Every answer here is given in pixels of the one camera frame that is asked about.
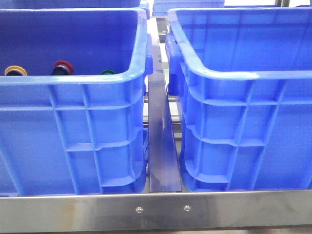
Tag rear left blue bin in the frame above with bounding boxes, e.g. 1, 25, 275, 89
0, 0, 149, 9

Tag steel shelf front rail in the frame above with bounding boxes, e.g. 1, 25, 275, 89
0, 190, 312, 233

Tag yellow mushroom push button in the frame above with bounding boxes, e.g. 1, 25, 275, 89
4, 65, 28, 76

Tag red mushroom push button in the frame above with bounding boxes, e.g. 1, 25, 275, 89
51, 60, 74, 76

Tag rear right blue bin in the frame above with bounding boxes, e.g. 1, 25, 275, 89
153, 0, 225, 17

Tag blue plastic bin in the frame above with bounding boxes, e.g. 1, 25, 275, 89
0, 8, 153, 197
166, 7, 312, 192

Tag right blue plastic bin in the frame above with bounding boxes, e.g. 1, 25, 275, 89
166, 7, 312, 192

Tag left blue plastic bin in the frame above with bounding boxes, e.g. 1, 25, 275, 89
0, 8, 153, 197

